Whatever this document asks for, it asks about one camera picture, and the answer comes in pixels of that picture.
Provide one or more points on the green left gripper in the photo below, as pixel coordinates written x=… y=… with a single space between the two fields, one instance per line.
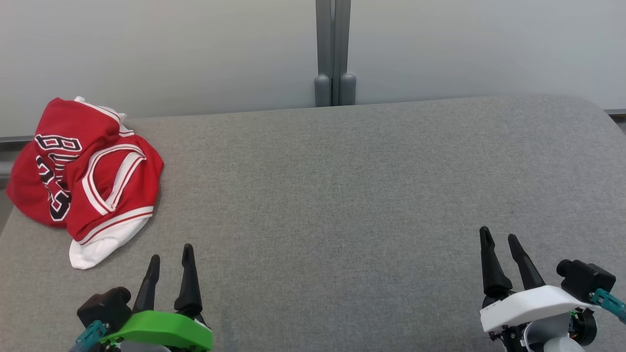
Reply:
x=166 y=330

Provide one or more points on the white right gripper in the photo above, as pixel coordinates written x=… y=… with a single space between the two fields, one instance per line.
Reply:
x=533 y=303

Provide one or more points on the red shorts white band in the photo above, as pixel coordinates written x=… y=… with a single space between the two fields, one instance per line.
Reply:
x=98 y=249

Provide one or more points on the red basketball jersey black lettering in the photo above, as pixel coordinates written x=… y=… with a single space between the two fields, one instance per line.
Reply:
x=58 y=190

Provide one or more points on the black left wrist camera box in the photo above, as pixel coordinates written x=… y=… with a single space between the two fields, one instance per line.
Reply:
x=105 y=308

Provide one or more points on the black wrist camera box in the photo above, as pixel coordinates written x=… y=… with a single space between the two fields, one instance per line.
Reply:
x=105 y=308
x=584 y=278

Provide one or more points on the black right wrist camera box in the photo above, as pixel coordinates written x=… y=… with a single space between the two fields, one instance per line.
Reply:
x=584 y=278

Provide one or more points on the grey wall baseboard rail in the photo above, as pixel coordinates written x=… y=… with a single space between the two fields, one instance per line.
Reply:
x=12 y=146
x=617 y=113

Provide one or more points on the grey partition post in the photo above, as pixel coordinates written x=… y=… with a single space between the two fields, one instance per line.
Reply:
x=335 y=49

